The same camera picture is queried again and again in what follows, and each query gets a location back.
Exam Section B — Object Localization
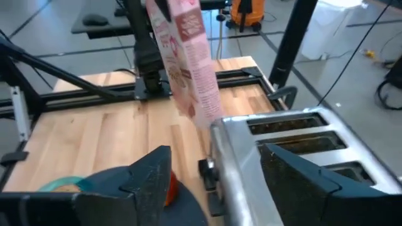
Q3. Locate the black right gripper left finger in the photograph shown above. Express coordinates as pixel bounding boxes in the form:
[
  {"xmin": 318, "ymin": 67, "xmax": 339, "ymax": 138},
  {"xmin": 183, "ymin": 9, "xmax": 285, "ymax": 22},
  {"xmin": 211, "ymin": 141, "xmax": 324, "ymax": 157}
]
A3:
[{"xmin": 72, "ymin": 145, "xmax": 173, "ymax": 226}]

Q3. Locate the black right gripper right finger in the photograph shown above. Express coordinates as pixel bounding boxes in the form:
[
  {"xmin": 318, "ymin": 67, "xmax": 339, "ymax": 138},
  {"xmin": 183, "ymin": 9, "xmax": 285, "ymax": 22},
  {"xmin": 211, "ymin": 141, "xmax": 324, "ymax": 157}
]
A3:
[{"xmin": 259, "ymin": 143, "xmax": 402, "ymax": 226}]

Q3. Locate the orange patterned bowl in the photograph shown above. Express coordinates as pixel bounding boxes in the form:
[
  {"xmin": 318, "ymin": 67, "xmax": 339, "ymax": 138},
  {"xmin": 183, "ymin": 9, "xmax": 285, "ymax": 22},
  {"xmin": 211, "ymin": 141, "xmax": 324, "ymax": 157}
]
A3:
[{"xmin": 165, "ymin": 171, "xmax": 180, "ymax": 207}]

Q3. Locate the slice of brown bread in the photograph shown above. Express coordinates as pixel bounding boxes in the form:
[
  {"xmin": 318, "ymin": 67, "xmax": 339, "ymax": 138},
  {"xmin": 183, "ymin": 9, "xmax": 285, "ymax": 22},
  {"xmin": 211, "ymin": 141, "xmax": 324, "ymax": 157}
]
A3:
[{"xmin": 52, "ymin": 184, "xmax": 82, "ymax": 193}]

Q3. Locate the teal clear plastic plate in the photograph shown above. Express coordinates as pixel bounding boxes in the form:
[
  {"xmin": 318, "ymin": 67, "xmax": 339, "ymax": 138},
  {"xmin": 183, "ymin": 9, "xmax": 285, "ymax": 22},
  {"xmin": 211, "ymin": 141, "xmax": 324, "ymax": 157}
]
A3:
[{"xmin": 37, "ymin": 175, "xmax": 87, "ymax": 193}]

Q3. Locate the pink cereal box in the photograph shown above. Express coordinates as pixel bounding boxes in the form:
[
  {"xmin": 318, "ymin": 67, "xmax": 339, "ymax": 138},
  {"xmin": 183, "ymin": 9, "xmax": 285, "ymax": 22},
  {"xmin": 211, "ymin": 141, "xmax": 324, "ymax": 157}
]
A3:
[{"xmin": 144, "ymin": 0, "xmax": 224, "ymax": 130}]

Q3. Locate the dark blue round placemat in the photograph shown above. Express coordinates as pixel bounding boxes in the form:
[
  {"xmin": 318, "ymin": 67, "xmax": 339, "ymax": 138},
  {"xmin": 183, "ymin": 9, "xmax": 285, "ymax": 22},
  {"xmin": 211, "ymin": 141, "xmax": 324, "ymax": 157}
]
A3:
[{"xmin": 77, "ymin": 165, "xmax": 210, "ymax": 226}]

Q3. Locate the silver four-slot toaster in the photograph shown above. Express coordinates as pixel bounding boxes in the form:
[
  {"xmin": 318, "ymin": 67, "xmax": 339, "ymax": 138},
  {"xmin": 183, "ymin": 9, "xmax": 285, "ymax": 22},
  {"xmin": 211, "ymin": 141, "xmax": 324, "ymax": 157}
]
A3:
[{"xmin": 197, "ymin": 106, "xmax": 402, "ymax": 226}]

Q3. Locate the white trash bin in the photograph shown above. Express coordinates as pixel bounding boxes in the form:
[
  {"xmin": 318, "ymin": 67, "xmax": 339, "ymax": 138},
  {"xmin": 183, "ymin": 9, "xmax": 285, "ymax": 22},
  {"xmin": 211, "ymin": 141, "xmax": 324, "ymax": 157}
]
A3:
[{"xmin": 301, "ymin": 0, "xmax": 365, "ymax": 60}]

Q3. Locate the black computer mouse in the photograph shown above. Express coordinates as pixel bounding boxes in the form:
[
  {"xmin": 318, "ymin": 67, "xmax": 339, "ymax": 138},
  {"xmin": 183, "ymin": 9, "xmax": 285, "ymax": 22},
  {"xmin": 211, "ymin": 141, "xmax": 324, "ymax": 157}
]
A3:
[{"xmin": 82, "ymin": 14, "xmax": 109, "ymax": 27}]

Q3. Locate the orange shop vacuum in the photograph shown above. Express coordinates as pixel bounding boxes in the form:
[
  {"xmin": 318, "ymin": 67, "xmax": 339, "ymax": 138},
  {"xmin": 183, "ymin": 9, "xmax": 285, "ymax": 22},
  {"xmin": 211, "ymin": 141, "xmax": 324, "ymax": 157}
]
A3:
[{"xmin": 230, "ymin": 0, "xmax": 266, "ymax": 33}]

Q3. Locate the black aluminium table frame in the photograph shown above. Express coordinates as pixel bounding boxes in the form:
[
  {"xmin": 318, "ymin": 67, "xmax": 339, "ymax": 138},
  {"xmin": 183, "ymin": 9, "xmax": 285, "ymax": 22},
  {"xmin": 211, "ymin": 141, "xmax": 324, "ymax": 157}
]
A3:
[{"xmin": 0, "ymin": 30, "xmax": 298, "ymax": 167}]

